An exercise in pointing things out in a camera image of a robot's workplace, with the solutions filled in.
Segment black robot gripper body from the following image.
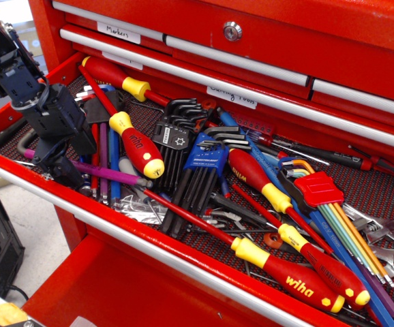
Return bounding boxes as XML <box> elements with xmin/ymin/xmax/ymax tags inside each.
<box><xmin>12</xmin><ymin>84</ymin><xmax>85</xmax><ymax>139</ymax></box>

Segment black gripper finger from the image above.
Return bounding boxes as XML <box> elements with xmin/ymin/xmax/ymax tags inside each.
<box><xmin>32</xmin><ymin>138</ymin><xmax>84</xmax><ymax>190</ymax></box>
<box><xmin>69</xmin><ymin>118</ymin><xmax>97</xmax><ymax>155</ymax></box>

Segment violet long Allen key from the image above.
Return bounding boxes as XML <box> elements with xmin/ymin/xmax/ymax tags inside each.
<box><xmin>17</xmin><ymin>129</ymin><xmax>153</xmax><ymax>189</ymax></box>

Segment black torx key set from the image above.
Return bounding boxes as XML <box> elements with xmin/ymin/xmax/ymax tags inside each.
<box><xmin>152</xmin><ymin>98</ymin><xmax>209</xmax><ymax>191</ymax></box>

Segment blue holder hex key set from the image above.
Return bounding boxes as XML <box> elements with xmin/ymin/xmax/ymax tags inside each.
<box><xmin>159</xmin><ymin>125</ymin><xmax>251</xmax><ymax>238</ymax></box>

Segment rainbow hex key set red holder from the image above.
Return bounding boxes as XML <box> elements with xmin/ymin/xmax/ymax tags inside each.
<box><xmin>279</xmin><ymin>159</ymin><xmax>394</xmax><ymax>287</ymax></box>

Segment long blue Allen key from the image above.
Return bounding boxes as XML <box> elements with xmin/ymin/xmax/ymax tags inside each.
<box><xmin>216</xmin><ymin>107</ymin><xmax>394</xmax><ymax>326</ymax></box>

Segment colored hex keys black holder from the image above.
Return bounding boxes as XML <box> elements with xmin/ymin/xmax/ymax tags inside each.
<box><xmin>76</xmin><ymin>87</ymin><xmax>111</xmax><ymax>205</ymax></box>

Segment blue metal pen screwdriver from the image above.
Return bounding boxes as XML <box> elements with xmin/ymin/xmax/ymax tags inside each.
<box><xmin>79</xmin><ymin>155</ymin><xmax>92</xmax><ymax>197</ymax></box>

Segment black pen tool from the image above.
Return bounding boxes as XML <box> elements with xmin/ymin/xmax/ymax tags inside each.
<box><xmin>0</xmin><ymin>119</ymin><xmax>27</xmax><ymax>147</ymax></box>

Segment red yellow screwdriver centre left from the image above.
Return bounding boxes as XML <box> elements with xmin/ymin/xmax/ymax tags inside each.
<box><xmin>78</xmin><ymin>65</ymin><xmax>165</xmax><ymax>179</ymax></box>

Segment red yellow screwdriver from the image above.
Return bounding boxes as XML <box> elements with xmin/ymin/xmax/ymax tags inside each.
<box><xmin>228</xmin><ymin>148</ymin><xmax>334</xmax><ymax>255</ymax></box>
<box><xmin>232</xmin><ymin>184</ymin><xmax>371</xmax><ymax>307</ymax></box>
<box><xmin>78</xmin><ymin>65</ymin><xmax>165</xmax><ymax>179</ymax></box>
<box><xmin>82</xmin><ymin>56</ymin><xmax>169</xmax><ymax>107</ymax></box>
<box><xmin>143</xmin><ymin>189</ymin><xmax>345</xmax><ymax>313</ymax></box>

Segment red yellow screwdriver back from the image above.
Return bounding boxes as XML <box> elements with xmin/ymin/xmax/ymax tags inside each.
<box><xmin>82</xmin><ymin>56</ymin><xmax>169</xmax><ymax>107</ymax></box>

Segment white Markers label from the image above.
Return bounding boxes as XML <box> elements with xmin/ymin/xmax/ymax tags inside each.
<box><xmin>97</xmin><ymin>22</ymin><xmax>141</xmax><ymax>44</ymax></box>

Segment white cutting tools label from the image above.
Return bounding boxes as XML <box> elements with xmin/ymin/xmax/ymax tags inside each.
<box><xmin>207</xmin><ymin>86</ymin><xmax>258</xmax><ymax>110</ymax></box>

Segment red yellow screwdriver middle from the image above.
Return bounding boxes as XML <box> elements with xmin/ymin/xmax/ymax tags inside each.
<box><xmin>228</xmin><ymin>148</ymin><xmax>334</xmax><ymax>255</ymax></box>

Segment silver cabinet lock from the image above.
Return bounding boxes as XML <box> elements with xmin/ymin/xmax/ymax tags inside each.
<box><xmin>223</xmin><ymin>21</ymin><xmax>243</xmax><ymax>42</ymax></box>

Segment open red drawer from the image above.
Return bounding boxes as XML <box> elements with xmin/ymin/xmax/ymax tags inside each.
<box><xmin>0</xmin><ymin>53</ymin><xmax>394</xmax><ymax>326</ymax></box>

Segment black red precision screwdriver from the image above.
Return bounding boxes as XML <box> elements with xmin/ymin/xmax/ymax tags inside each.
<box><xmin>243</xmin><ymin>127</ymin><xmax>373</xmax><ymax>171</ymax></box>

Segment red tool chest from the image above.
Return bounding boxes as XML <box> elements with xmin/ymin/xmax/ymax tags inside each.
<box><xmin>22</xmin><ymin>0</ymin><xmax>394</xmax><ymax>327</ymax></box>

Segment red yellow screwdriver front right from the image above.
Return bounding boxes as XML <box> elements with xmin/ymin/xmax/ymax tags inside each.
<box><xmin>232</xmin><ymin>184</ymin><xmax>371</xmax><ymax>307</ymax></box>

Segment silver adjustable wrench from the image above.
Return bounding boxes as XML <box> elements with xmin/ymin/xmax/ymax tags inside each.
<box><xmin>342</xmin><ymin>202</ymin><xmax>394</xmax><ymax>277</ymax></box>

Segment grey handled small screwdriver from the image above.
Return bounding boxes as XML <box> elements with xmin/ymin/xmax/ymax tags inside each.
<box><xmin>117</xmin><ymin>155</ymin><xmax>164</xmax><ymax>225</ymax></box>

